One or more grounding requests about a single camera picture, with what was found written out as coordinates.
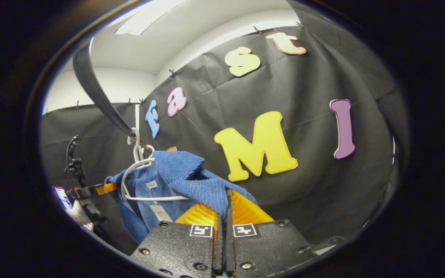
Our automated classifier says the black clothes rack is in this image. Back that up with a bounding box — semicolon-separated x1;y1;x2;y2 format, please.
72;39;153;155

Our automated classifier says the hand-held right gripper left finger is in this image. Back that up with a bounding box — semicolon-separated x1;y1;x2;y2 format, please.
129;202;224;278

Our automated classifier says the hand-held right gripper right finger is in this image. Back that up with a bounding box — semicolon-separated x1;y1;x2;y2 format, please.
225;189;319;278

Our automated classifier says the computer monitor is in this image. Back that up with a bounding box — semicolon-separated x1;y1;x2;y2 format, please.
53;186;74;211

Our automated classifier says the blue corduroy jacket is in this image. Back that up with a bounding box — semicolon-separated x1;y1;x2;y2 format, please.
105;151;260;244

